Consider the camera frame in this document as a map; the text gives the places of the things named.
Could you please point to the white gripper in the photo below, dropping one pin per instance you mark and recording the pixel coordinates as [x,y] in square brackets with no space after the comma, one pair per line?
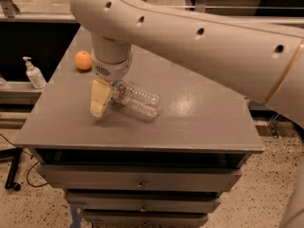
[113,70]

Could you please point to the clear plastic water bottle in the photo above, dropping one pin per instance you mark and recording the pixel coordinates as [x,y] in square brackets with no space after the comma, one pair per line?
[136,98]

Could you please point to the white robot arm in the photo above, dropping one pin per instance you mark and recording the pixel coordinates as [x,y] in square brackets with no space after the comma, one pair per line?
[264,62]

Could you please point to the white pump dispenser bottle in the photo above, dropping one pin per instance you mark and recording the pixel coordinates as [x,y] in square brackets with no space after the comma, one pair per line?
[34,74]

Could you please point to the orange fruit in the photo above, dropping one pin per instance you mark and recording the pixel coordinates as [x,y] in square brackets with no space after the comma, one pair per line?
[83,60]

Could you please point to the grey drawer cabinet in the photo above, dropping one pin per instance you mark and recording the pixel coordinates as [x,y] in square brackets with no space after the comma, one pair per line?
[201,124]

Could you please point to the top grey drawer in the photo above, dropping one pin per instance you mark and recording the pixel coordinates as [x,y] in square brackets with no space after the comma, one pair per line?
[139,178]

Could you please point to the grey drawer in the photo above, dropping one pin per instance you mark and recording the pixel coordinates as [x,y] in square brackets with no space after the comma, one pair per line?
[145,219]
[143,202]
[139,178]

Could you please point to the black stand leg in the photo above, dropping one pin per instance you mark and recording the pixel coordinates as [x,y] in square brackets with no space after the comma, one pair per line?
[14,156]

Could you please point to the middle grey drawer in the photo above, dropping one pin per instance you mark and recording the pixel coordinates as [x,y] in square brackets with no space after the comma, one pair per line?
[143,202]

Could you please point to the bottom grey drawer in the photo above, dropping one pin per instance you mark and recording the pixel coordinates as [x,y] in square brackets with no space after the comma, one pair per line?
[145,219]

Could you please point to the metal railing frame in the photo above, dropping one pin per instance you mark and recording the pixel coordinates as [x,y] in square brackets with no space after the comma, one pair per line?
[288,12]

